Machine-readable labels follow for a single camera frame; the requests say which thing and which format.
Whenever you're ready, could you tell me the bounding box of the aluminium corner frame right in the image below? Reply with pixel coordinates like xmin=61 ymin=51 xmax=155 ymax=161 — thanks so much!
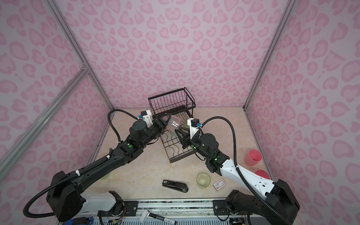
xmin=243 ymin=0 xmax=299 ymax=112

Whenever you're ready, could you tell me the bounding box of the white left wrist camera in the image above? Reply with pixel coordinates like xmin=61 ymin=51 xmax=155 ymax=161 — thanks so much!
xmin=138 ymin=110 xmax=153 ymax=126

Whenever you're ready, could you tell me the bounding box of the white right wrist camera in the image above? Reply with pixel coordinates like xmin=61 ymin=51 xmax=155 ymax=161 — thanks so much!
xmin=187 ymin=118 xmax=202 ymax=139

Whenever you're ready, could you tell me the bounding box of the yellow-green cup front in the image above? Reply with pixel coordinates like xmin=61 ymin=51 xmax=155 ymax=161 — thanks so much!
xmin=196 ymin=172 xmax=211 ymax=189

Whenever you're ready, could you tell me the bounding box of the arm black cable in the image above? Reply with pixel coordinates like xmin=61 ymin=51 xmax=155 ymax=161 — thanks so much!
xmin=201 ymin=116 xmax=293 ymax=225
xmin=23 ymin=109 xmax=140 ymax=218

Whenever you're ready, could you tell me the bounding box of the black stapler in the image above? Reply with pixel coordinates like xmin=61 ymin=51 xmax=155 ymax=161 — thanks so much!
xmin=162 ymin=180 xmax=188 ymax=193

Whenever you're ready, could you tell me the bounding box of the small red white card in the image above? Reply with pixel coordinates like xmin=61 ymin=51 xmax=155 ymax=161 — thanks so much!
xmin=213 ymin=178 xmax=227 ymax=191

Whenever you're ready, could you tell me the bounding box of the black wire dish rack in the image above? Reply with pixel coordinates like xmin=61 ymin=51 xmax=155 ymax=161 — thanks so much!
xmin=148 ymin=87 xmax=196 ymax=163

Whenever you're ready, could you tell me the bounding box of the aluminium frame left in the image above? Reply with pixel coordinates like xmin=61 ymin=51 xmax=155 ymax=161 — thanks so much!
xmin=1 ymin=1 xmax=111 ymax=179

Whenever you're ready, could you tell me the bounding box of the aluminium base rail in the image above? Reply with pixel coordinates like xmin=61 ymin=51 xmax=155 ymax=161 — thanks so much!
xmin=53 ymin=198 xmax=296 ymax=225

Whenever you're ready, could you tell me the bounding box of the opaque pink cup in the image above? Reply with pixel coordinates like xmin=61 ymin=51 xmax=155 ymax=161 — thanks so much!
xmin=255 ymin=169 xmax=271 ymax=180
xmin=244 ymin=149 xmax=263 ymax=167

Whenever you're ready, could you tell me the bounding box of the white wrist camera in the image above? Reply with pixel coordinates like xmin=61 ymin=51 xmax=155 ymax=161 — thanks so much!
xmin=187 ymin=118 xmax=202 ymax=139
xmin=138 ymin=110 xmax=153 ymax=126

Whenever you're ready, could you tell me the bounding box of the clear pink plastic cup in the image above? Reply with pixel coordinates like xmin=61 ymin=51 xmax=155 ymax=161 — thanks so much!
xmin=167 ymin=115 xmax=183 ymax=133

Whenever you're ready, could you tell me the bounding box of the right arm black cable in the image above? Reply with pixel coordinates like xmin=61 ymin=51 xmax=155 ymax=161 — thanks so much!
xmin=201 ymin=116 xmax=293 ymax=225

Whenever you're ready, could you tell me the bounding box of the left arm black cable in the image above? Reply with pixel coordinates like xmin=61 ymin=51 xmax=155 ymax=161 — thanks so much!
xmin=23 ymin=109 xmax=140 ymax=218

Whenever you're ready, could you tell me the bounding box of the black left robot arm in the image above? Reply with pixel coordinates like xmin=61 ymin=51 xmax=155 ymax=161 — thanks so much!
xmin=46 ymin=116 xmax=169 ymax=222

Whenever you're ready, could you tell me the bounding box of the black marker pen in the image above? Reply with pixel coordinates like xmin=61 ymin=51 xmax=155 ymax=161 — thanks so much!
xmin=139 ymin=210 xmax=178 ymax=225

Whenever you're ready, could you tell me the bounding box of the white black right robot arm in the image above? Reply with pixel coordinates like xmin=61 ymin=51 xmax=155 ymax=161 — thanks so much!
xmin=175 ymin=127 xmax=300 ymax=225

